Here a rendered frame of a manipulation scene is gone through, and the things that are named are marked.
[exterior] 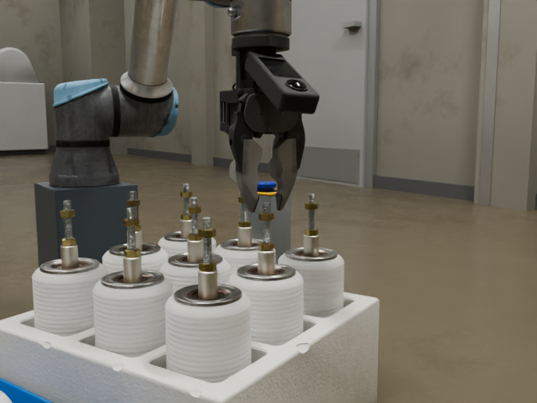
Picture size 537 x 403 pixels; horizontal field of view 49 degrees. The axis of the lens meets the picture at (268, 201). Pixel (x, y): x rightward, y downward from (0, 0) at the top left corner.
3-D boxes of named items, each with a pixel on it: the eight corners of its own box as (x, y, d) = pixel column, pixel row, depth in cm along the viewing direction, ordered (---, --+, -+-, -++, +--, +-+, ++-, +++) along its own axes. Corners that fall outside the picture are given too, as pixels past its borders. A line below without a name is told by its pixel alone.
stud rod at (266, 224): (270, 260, 76) (270, 202, 75) (269, 262, 75) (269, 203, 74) (263, 260, 76) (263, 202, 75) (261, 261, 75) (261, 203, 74)
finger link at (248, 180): (238, 207, 78) (247, 137, 77) (257, 213, 73) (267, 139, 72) (216, 205, 76) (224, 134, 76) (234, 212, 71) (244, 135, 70)
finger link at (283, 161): (282, 201, 81) (273, 133, 79) (304, 206, 75) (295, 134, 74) (261, 205, 79) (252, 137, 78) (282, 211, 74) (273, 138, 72)
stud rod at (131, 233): (127, 269, 72) (125, 208, 71) (134, 267, 73) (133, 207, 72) (130, 270, 71) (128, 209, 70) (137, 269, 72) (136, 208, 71)
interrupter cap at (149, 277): (88, 283, 72) (88, 277, 72) (139, 271, 78) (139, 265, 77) (125, 295, 67) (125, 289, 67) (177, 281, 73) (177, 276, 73)
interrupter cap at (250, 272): (279, 265, 81) (279, 260, 81) (306, 278, 74) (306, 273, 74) (228, 271, 77) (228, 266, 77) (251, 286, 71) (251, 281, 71)
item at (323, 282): (290, 357, 94) (291, 245, 92) (349, 365, 91) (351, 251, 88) (268, 381, 85) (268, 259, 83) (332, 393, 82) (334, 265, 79)
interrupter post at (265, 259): (270, 272, 77) (270, 247, 77) (278, 276, 75) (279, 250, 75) (253, 273, 76) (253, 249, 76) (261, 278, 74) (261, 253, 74)
